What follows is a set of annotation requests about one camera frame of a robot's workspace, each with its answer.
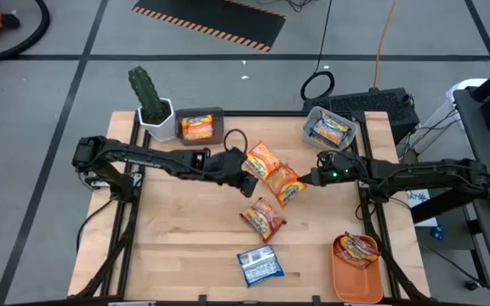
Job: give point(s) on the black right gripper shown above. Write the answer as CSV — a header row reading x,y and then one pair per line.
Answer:
x,y
343,170

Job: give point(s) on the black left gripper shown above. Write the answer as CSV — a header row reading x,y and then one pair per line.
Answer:
x,y
226,166

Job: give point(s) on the orange Maruchan ramen packet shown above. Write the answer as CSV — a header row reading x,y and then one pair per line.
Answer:
x,y
262,160
197,127
285,185

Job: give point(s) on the blue Maruchan ramen packet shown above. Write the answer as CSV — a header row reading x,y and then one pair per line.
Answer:
x,y
326,135
337,123
260,265

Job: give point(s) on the red Maruchan ramen packet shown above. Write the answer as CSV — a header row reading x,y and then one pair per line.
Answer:
x,y
263,219
357,248

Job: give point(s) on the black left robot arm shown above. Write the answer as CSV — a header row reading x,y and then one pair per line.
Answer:
x,y
143,156

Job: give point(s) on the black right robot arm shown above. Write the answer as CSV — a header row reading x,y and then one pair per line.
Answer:
x,y
432,172

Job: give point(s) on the light grey bin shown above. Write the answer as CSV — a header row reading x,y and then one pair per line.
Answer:
x,y
308,123

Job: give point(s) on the dark grey bin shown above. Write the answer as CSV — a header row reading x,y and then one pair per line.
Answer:
x,y
219,123

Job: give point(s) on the white hexagonal planter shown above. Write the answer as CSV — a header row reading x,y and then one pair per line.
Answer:
x,y
162,129

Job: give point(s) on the black computer case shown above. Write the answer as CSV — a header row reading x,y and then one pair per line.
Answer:
x,y
372,102

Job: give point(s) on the white paper sheet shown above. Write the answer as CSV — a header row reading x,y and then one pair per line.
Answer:
x,y
417,197

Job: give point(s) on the orange tray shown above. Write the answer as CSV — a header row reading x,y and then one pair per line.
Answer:
x,y
355,285

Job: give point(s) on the green cactus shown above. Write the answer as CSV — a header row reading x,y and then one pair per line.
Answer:
x,y
147,93

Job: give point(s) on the small blue object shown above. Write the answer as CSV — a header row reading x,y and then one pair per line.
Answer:
x,y
437,233

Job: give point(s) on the black hazard striped mat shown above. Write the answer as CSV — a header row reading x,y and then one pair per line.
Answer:
x,y
211,17

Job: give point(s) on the grey desk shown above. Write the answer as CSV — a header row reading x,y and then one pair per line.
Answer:
x,y
483,153

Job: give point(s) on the white bucket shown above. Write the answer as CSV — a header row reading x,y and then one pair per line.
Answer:
x,y
462,83

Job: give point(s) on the black caster wheel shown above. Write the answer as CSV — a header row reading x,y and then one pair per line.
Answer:
x,y
472,285

